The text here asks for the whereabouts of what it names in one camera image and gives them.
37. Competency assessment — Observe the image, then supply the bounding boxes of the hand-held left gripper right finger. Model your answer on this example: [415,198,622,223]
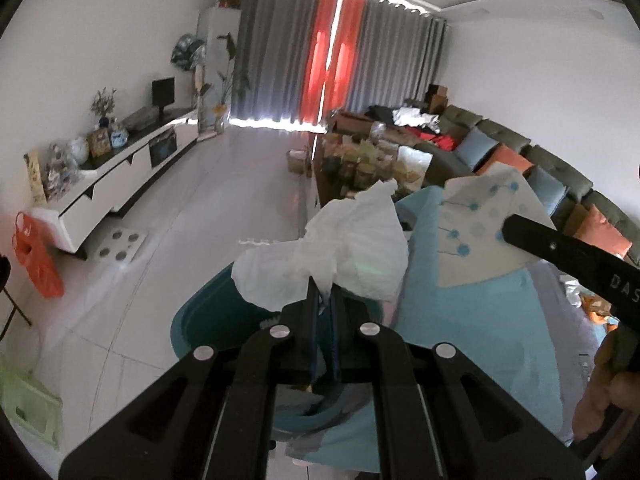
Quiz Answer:
[327,285,586,480]

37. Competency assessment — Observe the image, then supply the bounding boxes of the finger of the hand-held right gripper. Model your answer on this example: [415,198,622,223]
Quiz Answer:
[501,212,608,288]

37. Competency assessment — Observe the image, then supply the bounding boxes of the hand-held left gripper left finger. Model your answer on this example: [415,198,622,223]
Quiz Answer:
[59,280,322,480]

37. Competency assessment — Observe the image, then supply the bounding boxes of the white blue dotted paper wrapper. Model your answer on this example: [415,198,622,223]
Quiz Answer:
[437,167,557,288]

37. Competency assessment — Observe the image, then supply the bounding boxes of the teal plastic bin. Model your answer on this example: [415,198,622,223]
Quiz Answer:
[170,260,387,436]

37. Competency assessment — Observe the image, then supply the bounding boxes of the white tissue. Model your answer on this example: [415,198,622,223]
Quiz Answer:
[231,180,410,310]

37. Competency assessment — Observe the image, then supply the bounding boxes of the person's right hand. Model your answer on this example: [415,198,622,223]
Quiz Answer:
[572,329,640,461]

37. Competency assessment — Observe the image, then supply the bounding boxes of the brown paper bag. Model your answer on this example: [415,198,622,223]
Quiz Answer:
[581,292,615,313]

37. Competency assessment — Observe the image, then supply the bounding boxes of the orange cushion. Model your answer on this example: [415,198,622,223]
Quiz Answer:
[475,144,535,177]
[572,205,633,259]

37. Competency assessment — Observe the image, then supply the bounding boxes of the blue cushion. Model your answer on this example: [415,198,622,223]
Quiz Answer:
[456,127,501,173]
[525,165,570,216]

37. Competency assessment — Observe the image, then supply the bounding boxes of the dark green sofa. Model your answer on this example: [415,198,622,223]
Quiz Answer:
[330,102,640,268]

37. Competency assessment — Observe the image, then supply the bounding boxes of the red cloth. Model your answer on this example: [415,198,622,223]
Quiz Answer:
[410,127,458,151]

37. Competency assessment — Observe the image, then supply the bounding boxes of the dark wooden coffee table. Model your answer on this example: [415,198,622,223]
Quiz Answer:
[310,130,436,211]

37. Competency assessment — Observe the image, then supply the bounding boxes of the cardboard boxes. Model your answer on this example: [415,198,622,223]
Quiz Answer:
[425,84,448,116]

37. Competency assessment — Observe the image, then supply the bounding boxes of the white clothes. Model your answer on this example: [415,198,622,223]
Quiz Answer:
[392,107,441,129]

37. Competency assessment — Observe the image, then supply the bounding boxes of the white tray with round holes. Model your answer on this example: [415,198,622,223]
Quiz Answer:
[85,227,150,263]

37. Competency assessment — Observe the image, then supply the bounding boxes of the white tv cabinet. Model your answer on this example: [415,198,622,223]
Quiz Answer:
[30,107,201,256]

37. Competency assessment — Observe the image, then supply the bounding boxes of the grey and orange curtain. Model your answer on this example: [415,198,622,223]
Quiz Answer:
[231,0,341,128]
[332,0,449,133]

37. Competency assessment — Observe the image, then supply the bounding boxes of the grey flat box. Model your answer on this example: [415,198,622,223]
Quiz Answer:
[122,109,161,132]

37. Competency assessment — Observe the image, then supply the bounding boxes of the orange plastic bag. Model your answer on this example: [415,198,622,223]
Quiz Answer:
[12,211,65,300]

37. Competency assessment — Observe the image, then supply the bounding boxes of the green plastic stool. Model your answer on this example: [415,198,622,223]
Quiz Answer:
[0,355,63,448]

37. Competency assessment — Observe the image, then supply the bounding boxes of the tall green plant in vase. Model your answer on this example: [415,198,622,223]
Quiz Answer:
[200,32,250,136]

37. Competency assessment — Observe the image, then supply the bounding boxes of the black monitor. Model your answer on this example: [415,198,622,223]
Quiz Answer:
[151,77,176,111]

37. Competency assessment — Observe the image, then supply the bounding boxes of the wrapped flower bouquet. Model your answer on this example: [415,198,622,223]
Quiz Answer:
[47,140,83,197]

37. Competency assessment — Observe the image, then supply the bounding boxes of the white standing air conditioner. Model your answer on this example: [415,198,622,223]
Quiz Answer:
[197,7,242,127]

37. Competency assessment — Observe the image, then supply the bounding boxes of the dried flowers in vase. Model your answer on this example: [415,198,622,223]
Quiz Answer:
[91,87,118,131]

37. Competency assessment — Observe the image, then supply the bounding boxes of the tall narrow gift box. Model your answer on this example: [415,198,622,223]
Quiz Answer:
[25,150,48,206]

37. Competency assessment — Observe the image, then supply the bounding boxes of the standing fan with patterned cover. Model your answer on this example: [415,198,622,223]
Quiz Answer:
[171,34,207,111]

